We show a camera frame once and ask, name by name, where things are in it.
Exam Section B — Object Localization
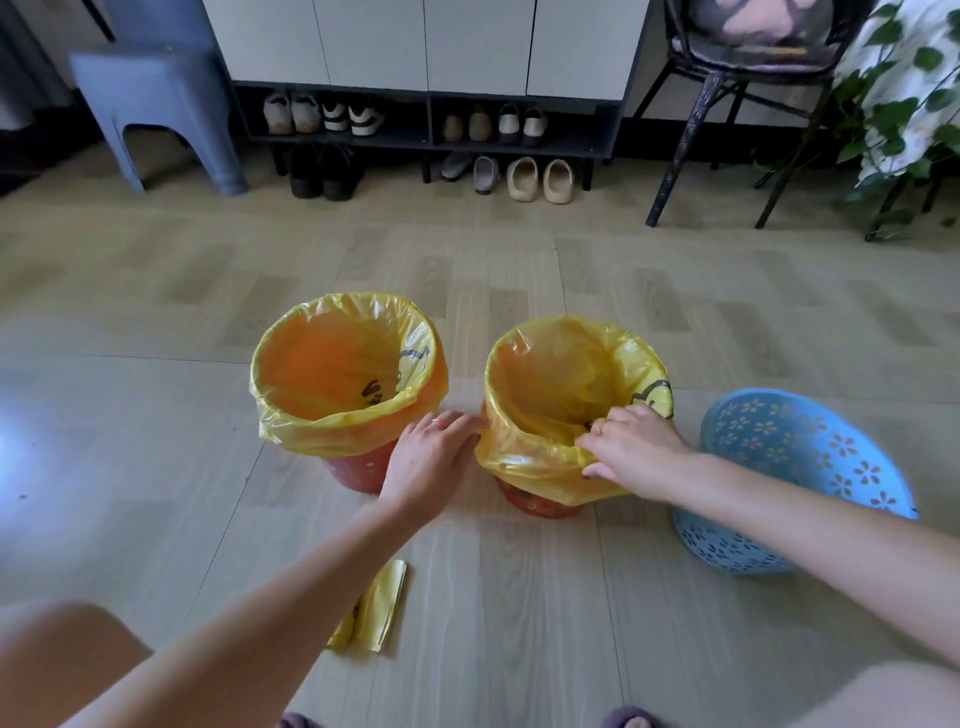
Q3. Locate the blue perforated plastic basket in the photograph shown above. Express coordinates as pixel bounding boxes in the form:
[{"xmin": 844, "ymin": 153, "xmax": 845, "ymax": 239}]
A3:
[{"xmin": 671, "ymin": 387, "xmax": 920, "ymax": 576}]

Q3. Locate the black metal chair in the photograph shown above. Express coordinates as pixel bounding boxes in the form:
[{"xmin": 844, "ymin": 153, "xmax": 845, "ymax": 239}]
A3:
[{"xmin": 645, "ymin": 0, "xmax": 875, "ymax": 230}]

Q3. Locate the cream slipper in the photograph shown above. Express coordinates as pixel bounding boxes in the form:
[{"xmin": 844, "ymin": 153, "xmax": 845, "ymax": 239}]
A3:
[
  {"xmin": 542, "ymin": 159, "xmax": 576, "ymax": 205},
  {"xmin": 506, "ymin": 156, "xmax": 540, "ymax": 204}
]

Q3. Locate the green leafy vine plant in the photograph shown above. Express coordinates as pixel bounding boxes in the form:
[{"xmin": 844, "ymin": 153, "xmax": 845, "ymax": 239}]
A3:
[{"xmin": 832, "ymin": 0, "xmax": 960, "ymax": 230}]

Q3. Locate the person's left forearm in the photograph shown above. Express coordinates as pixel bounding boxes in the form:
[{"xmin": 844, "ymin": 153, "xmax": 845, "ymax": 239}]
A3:
[{"xmin": 63, "ymin": 491, "xmax": 425, "ymax": 728}]

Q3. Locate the pink and grey pillow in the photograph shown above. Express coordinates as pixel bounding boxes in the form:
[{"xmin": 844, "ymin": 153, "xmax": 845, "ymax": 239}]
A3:
[{"xmin": 688, "ymin": 0, "xmax": 835, "ymax": 48}]

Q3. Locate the person's right forearm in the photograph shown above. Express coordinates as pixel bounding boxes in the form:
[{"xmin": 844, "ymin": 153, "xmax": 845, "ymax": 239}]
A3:
[{"xmin": 677, "ymin": 448, "xmax": 960, "ymax": 670}]

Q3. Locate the white shoe cabinet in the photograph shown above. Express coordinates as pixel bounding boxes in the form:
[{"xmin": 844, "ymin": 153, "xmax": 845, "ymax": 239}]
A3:
[{"xmin": 202, "ymin": 0, "xmax": 652, "ymax": 192}]

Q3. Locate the dark chair seat cushion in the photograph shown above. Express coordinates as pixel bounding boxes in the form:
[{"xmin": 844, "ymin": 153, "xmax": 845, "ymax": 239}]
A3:
[{"xmin": 671, "ymin": 30, "xmax": 845, "ymax": 75}]

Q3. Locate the person's right leg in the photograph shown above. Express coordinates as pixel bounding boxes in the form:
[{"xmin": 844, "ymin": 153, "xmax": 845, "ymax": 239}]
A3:
[{"xmin": 787, "ymin": 660, "xmax": 960, "ymax": 728}]

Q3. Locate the person's right hand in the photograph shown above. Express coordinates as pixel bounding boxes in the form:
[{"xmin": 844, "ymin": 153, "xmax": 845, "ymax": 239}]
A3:
[{"xmin": 575, "ymin": 405, "xmax": 703, "ymax": 505}]

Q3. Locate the yellow trash bag liner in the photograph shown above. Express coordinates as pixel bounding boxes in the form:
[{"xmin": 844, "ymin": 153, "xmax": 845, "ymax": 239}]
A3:
[
  {"xmin": 474, "ymin": 315, "xmax": 675, "ymax": 507},
  {"xmin": 249, "ymin": 292, "xmax": 450, "ymax": 459}
]

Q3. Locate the person's leg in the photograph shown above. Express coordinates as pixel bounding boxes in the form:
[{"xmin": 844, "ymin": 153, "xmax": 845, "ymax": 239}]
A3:
[
  {"xmin": 0, "ymin": 600, "xmax": 155, "ymax": 728},
  {"xmin": 787, "ymin": 660, "xmax": 960, "ymax": 728}
]

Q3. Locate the black shoe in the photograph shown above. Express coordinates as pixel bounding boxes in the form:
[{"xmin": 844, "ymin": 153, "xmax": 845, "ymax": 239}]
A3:
[
  {"xmin": 321, "ymin": 146, "xmax": 361, "ymax": 202},
  {"xmin": 289, "ymin": 144, "xmax": 324, "ymax": 200}
]

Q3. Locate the white cloth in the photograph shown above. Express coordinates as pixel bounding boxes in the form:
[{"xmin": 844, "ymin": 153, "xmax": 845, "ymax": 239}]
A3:
[{"xmin": 847, "ymin": 0, "xmax": 960, "ymax": 181}]

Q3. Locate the blue plastic stool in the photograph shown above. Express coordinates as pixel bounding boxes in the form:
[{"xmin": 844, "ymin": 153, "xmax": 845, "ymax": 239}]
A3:
[{"xmin": 69, "ymin": 0, "xmax": 249, "ymax": 198}]

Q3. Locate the person's left leg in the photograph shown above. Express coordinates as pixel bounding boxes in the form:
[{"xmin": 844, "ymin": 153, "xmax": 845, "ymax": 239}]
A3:
[{"xmin": 0, "ymin": 600, "xmax": 155, "ymax": 728}]

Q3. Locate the folded yellow trash bag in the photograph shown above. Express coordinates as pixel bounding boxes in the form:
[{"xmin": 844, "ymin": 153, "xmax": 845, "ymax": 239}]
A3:
[{"xmin": 327, "ymin": 559, "xmax": 408, "ymax": 654}]

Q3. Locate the red plastic waste bin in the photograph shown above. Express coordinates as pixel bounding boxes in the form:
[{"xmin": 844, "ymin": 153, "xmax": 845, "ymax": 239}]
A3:
[
  {"xmin": 495, "ymin": 480, "xmax": 583, "ymax": 520},
  {"xmin": 321, "ymin": 442, "xmax": 399, "ymax": 496}
]

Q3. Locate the black metal plant stand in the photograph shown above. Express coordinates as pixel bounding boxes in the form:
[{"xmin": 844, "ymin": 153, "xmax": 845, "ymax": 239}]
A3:
[{"xmin": 862, "ymin": 168, "xmax": 946, "ymax": 243}]

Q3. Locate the person's left hand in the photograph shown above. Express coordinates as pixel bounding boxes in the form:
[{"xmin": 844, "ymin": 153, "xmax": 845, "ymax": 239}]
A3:
[{"xmin": 378, "ymin": 409, "xmax": 490, "ymax": 527}]

